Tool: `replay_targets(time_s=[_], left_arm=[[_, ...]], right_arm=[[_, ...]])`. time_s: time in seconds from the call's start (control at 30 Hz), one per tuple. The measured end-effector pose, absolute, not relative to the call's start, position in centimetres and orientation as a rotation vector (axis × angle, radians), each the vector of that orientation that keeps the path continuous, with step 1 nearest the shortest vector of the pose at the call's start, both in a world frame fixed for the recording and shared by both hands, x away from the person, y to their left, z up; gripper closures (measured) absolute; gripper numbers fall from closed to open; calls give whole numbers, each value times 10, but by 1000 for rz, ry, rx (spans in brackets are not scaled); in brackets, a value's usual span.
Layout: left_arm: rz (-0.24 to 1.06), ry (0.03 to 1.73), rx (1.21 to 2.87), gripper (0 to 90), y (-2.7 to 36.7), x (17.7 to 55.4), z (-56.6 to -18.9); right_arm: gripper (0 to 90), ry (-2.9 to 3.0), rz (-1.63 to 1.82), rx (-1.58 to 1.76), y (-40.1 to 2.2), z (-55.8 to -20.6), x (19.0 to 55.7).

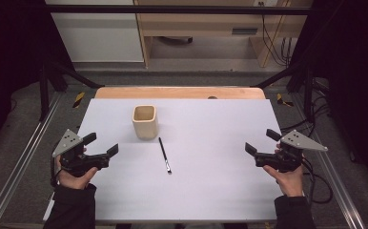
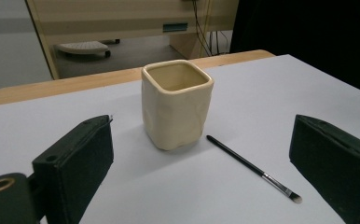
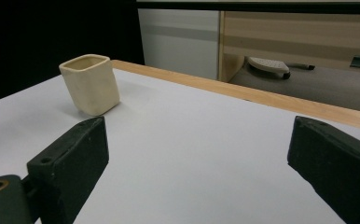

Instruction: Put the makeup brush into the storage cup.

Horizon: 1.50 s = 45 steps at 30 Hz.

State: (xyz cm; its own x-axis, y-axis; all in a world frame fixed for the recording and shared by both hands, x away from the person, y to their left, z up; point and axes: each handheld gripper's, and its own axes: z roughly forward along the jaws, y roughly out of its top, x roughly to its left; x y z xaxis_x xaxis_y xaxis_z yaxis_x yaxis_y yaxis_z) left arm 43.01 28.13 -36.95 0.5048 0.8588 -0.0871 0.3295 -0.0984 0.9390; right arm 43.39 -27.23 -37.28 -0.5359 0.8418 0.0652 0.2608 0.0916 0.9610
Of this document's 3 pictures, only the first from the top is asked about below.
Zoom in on black curtain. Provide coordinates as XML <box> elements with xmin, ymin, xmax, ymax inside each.
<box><xmin>290</xmin><ymin>0</ymin><xmax>368</xmax><ymax>187</ymax></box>
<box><xmin>0</xmin><ymin>0</ymin><xmax>75</xmax><ymax>158</ymax></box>

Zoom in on black hanging cables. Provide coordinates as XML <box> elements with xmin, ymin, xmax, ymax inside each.
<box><xmin>258</xmin><ymin>1</ymin><xmax>294</xmax><ymax>68</ymax></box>

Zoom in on wooden table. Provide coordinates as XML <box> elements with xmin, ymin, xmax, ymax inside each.
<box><xmin>94</xmin><ymin>86</ymin><xmax>266</xmax><ymax>100</ymax></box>

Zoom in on yellow hanging cable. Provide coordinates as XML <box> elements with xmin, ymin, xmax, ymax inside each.
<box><xmin>261</xmin><ymin>0</ymin><xmax>292</xmax><ymax>69</ymax></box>

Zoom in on black horizontal frame bar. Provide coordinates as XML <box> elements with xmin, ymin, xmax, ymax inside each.
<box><xmin>44</xmin><ymin>4</ymin><xmax>312</xmax><ymax>15</ymax></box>

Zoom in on black floor cables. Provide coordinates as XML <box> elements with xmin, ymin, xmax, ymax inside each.
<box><xmin>279</xmin><ymin>77</ymin><xmax>333</xmax><ymax>138</ymax></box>

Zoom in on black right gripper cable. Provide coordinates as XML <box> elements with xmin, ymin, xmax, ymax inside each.
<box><xmin>300</xmin><ymin>156</ymin><xmax>335</xmax><ymax>205</ymax></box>

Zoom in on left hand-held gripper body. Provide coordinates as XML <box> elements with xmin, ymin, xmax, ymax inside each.
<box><xmin>51</xmin><ymin>128</ymin><xmax>111</xmax><ymax>177</ymax></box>

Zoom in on black pen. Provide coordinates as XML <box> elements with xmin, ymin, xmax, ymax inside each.
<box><xmin>158</xmin><ymin>136</ymin><xmax>173</xmax><ymax>175</ymax></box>

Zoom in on person's left hand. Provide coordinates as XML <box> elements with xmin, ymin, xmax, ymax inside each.
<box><xmin>55</xmin><ymin>156</ymin><xmax>99</xmax><ymax>191</ymax></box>

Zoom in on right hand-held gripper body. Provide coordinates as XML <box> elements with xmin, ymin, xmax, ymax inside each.
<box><xmin>255</xmin><ymin>129</ymin><xmax>329</xmax><ymax>174</ymax></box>

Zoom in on person's right hand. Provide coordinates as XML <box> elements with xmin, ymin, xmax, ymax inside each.
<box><xmin>262</xmin><ymin>164</ymin><xmax>306</xmax><ymax>198</ymax></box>

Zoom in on square wooden pen holder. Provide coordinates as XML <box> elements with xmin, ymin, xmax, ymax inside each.
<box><xmin>132</xmin><ymin>104</ymin><xmax>159</xmax><ymax>140</ymax></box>

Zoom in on black metal stand leg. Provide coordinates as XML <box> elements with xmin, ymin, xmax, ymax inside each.
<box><xmin>250</xmin><ymin>61</ymin><xmax>316</xmax><ymax>122</ymax></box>
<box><xmin>38</xmin><ymin>59</ymin><xmax>106</xmax><ymax>122</ymax></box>

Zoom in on aluminium floor rail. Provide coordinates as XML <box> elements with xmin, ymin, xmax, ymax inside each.
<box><xmin>290</xmin><ymin>91</ymin><xmax>367</xmax><ymax>229</ymax></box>
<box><xmin>0</xmin><ymin>91</ymin><xmax>64</xmax><ymax>229</ymax></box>

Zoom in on white board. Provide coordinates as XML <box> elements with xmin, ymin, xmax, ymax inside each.
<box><xmin>43</xmin><ymin>97</ymin><xmax>285</xmax><ymax>222</ymax></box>

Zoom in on white cabinet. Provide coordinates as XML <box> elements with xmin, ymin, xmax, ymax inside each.
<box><xmin>44</xmin><ymin>0</ymin><xmax>146</xmax><ymax>63</ymax></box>

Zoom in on light wooden desk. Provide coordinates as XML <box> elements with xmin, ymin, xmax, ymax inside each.
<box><xmin>133</xmin><ymin>0</ymin><xmax>314</xmax><ymax>69</ymax></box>

